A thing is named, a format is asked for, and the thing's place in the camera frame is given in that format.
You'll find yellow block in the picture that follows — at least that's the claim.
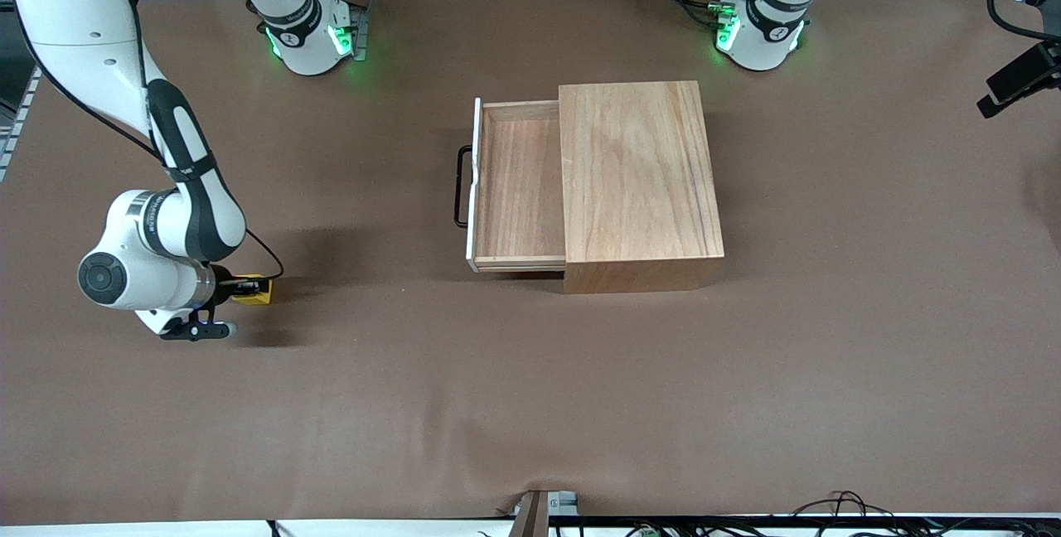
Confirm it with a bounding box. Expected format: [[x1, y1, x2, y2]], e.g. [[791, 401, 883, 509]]
[[232, 274, 274, 306]]

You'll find black drawer handle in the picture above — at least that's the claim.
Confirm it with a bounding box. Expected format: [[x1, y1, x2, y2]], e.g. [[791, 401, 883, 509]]
[[453, 145, 475, 230]]

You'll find wooden drawer with white front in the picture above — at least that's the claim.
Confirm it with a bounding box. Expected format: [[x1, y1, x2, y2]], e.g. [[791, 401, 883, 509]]
[[466, 96, 568, 274]]

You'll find light wooden drawer cabinet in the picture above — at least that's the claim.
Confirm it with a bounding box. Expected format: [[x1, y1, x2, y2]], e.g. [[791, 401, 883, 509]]
[[558, 80, 725, 295]]

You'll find white perforated edge strip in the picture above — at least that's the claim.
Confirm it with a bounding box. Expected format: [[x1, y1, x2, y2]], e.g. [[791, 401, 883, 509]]
[[0, 65, 41, 183]]

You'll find brown table cover sheet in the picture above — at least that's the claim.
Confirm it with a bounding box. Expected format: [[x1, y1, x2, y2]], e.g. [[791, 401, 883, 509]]
[[0, 0, 1061, 525]]

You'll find metal table edge bracket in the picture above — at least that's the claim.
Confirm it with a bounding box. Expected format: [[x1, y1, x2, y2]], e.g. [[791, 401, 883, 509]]
[[507, 489, 581, 537]]

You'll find black cable bundle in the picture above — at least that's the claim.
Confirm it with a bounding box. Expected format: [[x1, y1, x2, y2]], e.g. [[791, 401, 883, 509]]
[[792, 489, 1061, 537]]

